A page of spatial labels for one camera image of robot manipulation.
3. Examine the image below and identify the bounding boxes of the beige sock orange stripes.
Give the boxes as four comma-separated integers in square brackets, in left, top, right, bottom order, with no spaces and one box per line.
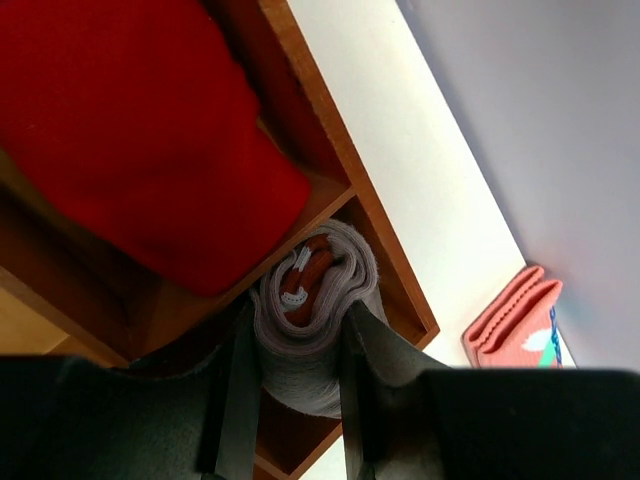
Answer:
[250,219,387,419]

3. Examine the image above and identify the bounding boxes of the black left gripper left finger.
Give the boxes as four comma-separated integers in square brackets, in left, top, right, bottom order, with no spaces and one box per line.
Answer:
[1,303,261,479]

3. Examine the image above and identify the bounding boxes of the pink patterned sock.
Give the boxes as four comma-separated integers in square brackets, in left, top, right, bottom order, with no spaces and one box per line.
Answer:
[461,266,563,368]

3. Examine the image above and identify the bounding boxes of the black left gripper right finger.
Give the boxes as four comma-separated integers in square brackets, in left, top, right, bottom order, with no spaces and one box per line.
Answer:
[339,302,639,479]

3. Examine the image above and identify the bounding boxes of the red sock with bear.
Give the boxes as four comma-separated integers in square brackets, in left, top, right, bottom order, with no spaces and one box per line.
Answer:
[1,1,311,296]

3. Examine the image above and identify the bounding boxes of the orange wooden compartment tray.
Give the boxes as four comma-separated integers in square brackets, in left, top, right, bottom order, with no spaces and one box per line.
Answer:
[1,1,443,479]

